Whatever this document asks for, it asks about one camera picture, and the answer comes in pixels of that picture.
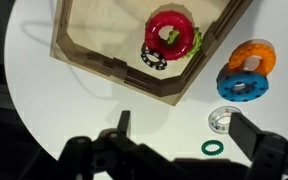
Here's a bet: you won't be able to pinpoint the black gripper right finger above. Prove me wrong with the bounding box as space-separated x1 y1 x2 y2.
228 112 288 180

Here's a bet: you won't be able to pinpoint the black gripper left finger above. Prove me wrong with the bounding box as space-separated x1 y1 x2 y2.
58 110 172 180

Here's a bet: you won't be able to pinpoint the black and white ring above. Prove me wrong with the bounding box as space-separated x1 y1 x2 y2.
140 42 168 71

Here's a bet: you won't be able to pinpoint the light wooden slatted box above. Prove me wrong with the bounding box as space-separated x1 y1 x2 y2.
49 0 254 107

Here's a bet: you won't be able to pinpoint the clear ring with beads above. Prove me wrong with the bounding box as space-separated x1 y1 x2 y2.
207 105 243 135

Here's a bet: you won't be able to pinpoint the small dark green ring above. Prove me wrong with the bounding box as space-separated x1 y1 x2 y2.
200 139 225 157

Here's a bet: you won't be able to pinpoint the blue ring with holes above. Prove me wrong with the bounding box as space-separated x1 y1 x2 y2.
216 63 270 103

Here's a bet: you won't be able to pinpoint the orange studded ring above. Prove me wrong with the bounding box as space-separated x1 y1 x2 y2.
228 39 277 76

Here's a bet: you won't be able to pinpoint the green spiky ring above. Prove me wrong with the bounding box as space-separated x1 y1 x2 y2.
166 27 204 60

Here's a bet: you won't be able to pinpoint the large red ribbed ring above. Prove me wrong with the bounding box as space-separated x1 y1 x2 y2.
144 10 196 62

